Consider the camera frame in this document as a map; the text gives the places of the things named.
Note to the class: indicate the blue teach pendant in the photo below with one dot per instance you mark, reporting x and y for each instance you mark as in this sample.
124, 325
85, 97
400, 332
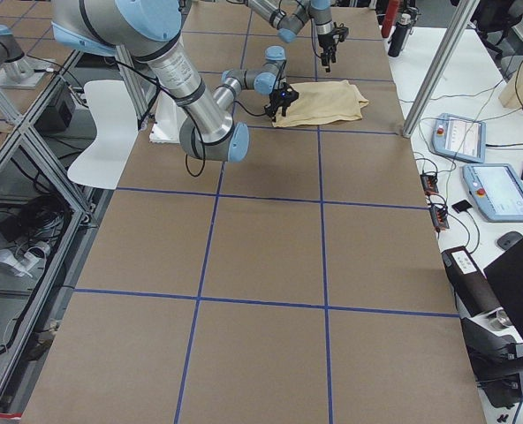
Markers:
496, 191
460, 138

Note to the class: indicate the black computer mouse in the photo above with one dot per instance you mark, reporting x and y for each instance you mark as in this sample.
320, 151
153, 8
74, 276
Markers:
509, 239

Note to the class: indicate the blue teach pendant near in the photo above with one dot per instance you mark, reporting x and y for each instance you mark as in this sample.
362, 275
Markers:
496, 191

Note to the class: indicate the beige long-sleeve printed shirt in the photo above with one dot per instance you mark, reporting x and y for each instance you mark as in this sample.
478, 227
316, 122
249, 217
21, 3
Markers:
322, 103

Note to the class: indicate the blue teach pendant far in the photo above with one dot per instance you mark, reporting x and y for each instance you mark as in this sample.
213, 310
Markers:
460, 138

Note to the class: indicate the black box white label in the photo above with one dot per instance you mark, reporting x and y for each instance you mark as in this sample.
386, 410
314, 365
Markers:
468, 281

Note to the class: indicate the grey aluminium frame post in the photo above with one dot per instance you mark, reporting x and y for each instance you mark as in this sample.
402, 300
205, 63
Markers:
448, 44

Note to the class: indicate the white plastic chair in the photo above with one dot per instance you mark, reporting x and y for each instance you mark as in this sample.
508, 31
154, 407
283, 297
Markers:
102, 163

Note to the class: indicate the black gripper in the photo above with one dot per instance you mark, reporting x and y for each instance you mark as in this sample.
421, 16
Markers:
324, 42
277, 101

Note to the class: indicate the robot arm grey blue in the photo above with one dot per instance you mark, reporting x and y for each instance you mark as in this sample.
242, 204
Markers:
150, 31
316, 13

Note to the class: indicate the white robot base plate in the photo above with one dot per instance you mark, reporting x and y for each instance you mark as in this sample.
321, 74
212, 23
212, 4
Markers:
169, 118

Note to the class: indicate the black water bottle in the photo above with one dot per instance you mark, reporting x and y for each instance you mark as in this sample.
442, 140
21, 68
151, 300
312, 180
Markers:
398, 37

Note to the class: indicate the red bottle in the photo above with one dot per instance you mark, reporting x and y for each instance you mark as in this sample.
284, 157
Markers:
389, 18

